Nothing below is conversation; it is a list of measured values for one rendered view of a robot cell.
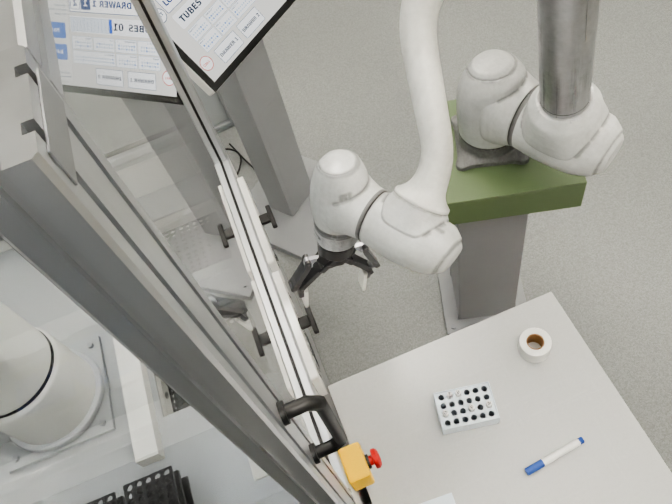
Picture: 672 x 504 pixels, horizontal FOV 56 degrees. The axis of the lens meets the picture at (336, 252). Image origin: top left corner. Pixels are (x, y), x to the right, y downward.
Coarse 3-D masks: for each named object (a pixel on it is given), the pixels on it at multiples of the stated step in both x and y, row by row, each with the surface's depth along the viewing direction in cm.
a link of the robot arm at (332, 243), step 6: (318, 228) 120; (318, 234) 121; (324, 234) 120; (318, 240) 123; (324, 240) 121; (330, 240) 120; (336, 240) 120; (342, 240) 120; (348, 240) 121; (354, 240) 123; (324, 246) 123; (330, 246) 122; (336, 246) 121; (342, 246) 122; (348, 246) 123
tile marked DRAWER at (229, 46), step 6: (228, 36) 182; (234, 36) 183; (222, 42) 181; (228, 42) 182; (234, 42) 183; (240, 42) 184; (216, 48) 180; (222, 48) 181; (228, 48) 182; (234, 48) 183; (216, 54) 180; (222, 54) 181; (228, 54) 182; (222, 60) 181; (228, 60) 182
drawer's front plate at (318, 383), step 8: (280, 280) 147; (280, 288) 146; (280, 296) 145; (288, 296) 146; (288, 304) 143; (288, 312) 142; (296, 312) 152; (296, 320) 141; (296, 328) 140; (296, 336) 139; (304, 336) 143; (304, 344) 137; (304, 352) 136; (304, 360) 135; (312, 360) 135; (312, 368) 134; (312, 376) 133; (320, 384) 136; (320, 392) 139
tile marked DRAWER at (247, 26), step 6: (252, 12) 187; (258, 12) 188; (246, 18) 186; (252, 18) 187; (258, 18) 188; (264, 18) 189; (240, 24) 185; (246, 24) 186; (252, 24) 187; (258, 24) 188; (240, 30) 184; (246, 30) 185; (252, 30) 186; (246, 36) 185
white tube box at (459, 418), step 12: (480, 384) 140; (444, 396) 140; (468, 396) 139; (480, 396) 138; (492, 396) 137; (444, 408) 141; (456, 408) 138; (468, 408) 137; (480, 408) 140; (492, 408) 136; (444, 420) 137; (456, 420) 138; (468, 420) 136; (480, 420) 136; (492, 420) 135; (444, 432) 137
